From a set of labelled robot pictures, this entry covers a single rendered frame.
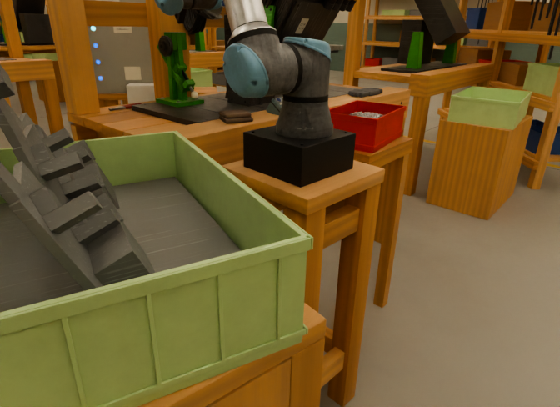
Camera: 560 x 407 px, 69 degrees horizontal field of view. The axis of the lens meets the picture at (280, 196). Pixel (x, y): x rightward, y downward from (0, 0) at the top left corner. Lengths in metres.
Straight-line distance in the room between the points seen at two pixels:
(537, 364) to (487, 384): 0.26
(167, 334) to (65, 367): 0.10
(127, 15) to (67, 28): 0.30
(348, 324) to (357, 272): 0.20
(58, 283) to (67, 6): 1.18
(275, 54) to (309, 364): 0.63
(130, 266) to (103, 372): 0.14
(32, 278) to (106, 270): 0.17
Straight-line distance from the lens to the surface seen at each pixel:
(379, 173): 1.13
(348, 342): 1.39
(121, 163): 1.04
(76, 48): 1.70
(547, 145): 3.84
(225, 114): 1.39
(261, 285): 0.52
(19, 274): 0.75
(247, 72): 0.91
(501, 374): 1.89
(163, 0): 1.38
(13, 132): 0.67
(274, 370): 0.64
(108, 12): 1.86
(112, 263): 0.58
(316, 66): 1.01
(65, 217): 0.52
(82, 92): 1.72
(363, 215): 1.14
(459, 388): 1.77
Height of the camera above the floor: 1.21
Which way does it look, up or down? 23 degrees down
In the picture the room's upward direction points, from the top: 1 degrees clockwise
